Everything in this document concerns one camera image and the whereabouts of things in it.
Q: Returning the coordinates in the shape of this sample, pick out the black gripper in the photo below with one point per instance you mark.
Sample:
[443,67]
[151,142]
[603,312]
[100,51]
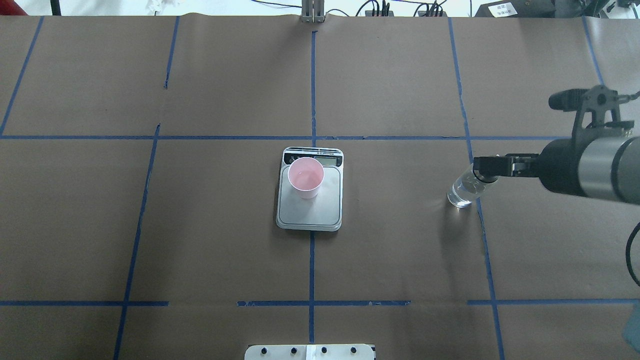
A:
[559,166]

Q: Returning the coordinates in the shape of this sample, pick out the clear glass sauce bottle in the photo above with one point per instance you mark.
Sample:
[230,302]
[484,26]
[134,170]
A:
[467,188]

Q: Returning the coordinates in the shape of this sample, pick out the pink plastic cup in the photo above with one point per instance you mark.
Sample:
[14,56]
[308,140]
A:
[306,175]

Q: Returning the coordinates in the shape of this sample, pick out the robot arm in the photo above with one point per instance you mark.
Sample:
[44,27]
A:
[605,168]

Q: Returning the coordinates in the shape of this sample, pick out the digital kitchen scale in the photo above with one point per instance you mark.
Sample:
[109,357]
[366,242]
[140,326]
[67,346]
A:
[322,212]

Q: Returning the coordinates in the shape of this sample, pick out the red cylinder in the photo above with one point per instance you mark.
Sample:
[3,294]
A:
[11,8]

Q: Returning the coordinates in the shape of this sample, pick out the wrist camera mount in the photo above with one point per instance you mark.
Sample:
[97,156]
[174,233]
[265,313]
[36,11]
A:
[597,112]

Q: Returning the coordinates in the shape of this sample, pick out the aluminium frame post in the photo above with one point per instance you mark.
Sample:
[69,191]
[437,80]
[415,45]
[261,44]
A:
[313,11]

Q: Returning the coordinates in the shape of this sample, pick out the white pedestal column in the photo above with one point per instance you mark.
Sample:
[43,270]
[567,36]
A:
[333,351]

